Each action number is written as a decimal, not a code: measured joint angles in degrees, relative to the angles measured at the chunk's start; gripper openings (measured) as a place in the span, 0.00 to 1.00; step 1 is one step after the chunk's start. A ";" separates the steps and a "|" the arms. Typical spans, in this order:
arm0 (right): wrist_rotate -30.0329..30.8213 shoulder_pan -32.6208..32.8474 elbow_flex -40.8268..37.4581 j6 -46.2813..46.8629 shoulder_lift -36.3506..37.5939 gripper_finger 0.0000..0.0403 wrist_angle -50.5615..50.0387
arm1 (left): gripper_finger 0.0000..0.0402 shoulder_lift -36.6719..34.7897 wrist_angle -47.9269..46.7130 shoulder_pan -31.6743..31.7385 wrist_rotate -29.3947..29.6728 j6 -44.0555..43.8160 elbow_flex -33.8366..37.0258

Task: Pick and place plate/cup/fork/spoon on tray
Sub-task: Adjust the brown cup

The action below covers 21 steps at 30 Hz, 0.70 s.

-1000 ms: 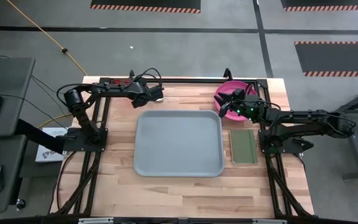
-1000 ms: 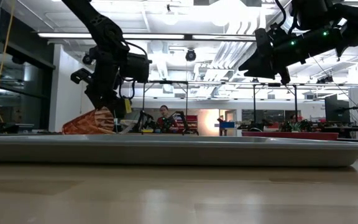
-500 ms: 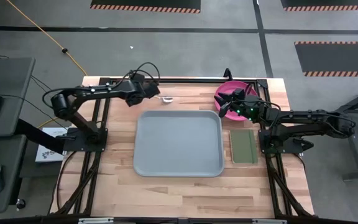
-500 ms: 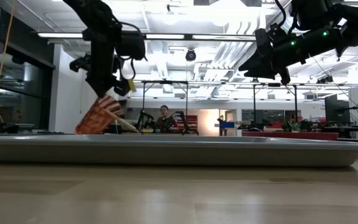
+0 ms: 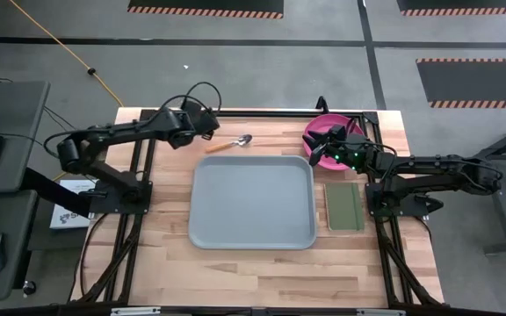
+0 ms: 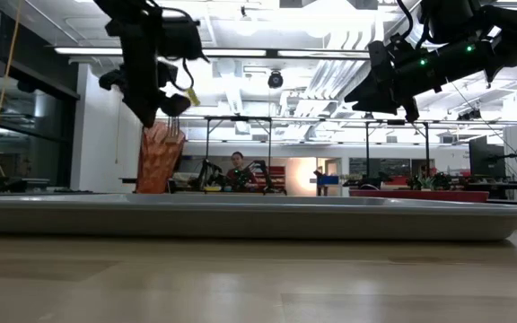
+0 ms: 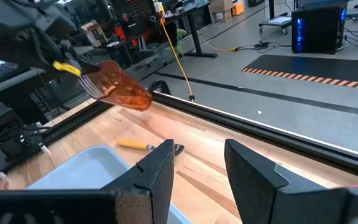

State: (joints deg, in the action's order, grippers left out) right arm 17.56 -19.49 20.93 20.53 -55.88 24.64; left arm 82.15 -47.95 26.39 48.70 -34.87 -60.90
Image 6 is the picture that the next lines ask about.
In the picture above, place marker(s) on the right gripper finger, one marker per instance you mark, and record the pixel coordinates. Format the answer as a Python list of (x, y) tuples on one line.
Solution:
[(375, 93), (379, 107)]

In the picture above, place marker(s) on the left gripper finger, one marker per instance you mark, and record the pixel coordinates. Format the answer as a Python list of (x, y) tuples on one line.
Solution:
[(151, 105), (136, 103)]

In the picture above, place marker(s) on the orange translucent cup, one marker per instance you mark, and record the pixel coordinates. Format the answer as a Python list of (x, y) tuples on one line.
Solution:
[(155, 170)]

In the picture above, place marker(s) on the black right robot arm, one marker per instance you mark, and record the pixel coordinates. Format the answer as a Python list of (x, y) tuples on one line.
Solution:
[(510, 27)]

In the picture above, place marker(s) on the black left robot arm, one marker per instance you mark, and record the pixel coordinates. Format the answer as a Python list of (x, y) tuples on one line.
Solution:
[(177, 40)]

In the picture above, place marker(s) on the black background robot arm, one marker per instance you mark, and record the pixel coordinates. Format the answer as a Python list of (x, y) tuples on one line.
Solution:
[(265, 175), (209, 175)]

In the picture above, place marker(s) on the yellow label tag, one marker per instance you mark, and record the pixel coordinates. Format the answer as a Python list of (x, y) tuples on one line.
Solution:
[(193, 96)]

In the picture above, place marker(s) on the blue box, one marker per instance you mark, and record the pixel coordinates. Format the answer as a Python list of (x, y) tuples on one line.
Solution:
[(328, 180)]

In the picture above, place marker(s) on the person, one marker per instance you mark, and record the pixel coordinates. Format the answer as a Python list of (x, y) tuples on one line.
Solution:
[(236, 172)]

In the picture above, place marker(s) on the overhead light bar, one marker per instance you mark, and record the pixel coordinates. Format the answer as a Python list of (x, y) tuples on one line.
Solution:
[(272, 53)]

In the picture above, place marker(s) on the black computer monitor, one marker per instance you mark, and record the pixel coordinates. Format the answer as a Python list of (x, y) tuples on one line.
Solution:
[(485, 157)]

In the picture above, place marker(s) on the red cabinet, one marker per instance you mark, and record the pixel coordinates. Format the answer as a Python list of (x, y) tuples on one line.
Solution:
[(278, 177)]

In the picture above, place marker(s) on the black background rig frame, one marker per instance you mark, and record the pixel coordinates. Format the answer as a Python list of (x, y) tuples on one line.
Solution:
[(397, 122), (240, 119)]

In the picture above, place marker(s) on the black overhead camera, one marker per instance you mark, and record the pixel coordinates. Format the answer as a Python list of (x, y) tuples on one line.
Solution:
[(275, 80)]

